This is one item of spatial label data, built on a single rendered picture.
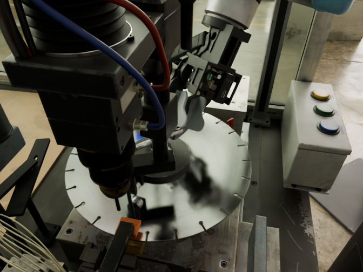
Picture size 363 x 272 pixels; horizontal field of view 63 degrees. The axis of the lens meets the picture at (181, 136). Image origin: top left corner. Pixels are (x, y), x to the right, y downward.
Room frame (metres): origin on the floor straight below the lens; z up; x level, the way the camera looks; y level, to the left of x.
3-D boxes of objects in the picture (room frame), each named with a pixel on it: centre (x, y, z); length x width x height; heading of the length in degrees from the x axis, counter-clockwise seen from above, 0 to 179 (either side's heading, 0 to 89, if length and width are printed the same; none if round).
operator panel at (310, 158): (0.60, -0.34, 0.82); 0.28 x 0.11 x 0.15; 167
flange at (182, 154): (0.38, 0.04, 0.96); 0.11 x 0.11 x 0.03
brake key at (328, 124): (0.53, -0.34, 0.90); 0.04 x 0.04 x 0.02
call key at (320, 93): (0.67, -0.37, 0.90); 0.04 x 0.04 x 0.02
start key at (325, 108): (0.60, -0.36, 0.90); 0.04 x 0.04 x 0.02
